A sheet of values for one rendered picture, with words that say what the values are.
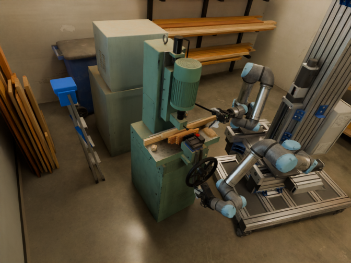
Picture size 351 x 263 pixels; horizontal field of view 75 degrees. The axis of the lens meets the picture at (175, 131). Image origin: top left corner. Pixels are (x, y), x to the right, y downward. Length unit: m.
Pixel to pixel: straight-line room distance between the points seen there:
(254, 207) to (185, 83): 1.46
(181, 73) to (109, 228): 1.57
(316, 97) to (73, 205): 2.28
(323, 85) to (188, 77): 0.92
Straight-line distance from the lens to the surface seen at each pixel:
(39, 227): 2.52
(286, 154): 1.42
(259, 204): 2.48
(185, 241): 2.32
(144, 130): 1.99
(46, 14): 3.50
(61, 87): 1.92
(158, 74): 1.64
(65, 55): 3.05
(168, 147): 1.71
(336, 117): 2.13
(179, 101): 1.54
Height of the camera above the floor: 2.09
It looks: 40 degrees down
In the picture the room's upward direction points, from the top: 8 degrees clockwise
